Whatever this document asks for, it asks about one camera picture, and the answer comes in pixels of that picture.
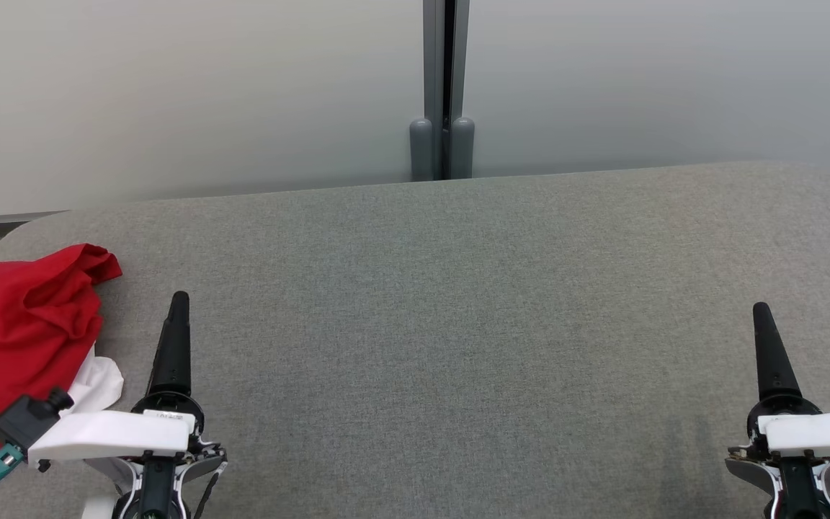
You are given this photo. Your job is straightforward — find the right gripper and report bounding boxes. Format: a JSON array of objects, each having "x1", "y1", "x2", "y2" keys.
[{"x1": 725, "y1": 302, "x2": 830, "y2": 519}]

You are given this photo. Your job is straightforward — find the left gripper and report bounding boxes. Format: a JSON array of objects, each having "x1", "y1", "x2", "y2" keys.
[{"x1": 84, "y1": 291, "x2": 228, "y2": 519}]

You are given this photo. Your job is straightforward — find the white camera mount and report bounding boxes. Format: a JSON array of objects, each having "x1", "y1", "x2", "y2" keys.
[
  {"x1": 757, "y1": 411, "x2": 830, "y2": 463},
  {"x1": 27, "y1": 409, "x2": 196, "y2": 463}
]

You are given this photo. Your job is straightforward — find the red Bulls jersey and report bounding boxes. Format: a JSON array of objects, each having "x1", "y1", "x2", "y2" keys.
[{"x1": 0, "y1": 244, "x2": 123, "y2": 466}]

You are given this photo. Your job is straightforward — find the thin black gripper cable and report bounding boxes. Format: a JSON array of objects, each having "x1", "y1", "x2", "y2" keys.
[{"x1": 192, "y1": 467, "x2": 223, "y2": 519}]

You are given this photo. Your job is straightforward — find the grey partition bottom rail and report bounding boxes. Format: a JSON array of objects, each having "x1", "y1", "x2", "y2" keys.
[{"x1": 0, "y1": 210, "x2": 71, "y2": 229}]

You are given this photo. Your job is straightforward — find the grey partition post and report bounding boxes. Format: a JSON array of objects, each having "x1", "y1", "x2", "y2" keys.
[
  {"x1": 409, "y1": 0, "x2": 449, "y2": 181},
  {"x1": 450, "y1": 0, "x2": 475, "y2": 179}
]

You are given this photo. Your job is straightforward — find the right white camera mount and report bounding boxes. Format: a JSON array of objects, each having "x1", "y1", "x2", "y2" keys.
[{"x1": 757, "y1": 411, "x2": 830, "y2": 463}]

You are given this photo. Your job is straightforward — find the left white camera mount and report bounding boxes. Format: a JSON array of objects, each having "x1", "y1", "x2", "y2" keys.
[{"x1": 27, "y1": 409, "x2": 196, "y2": 463}]

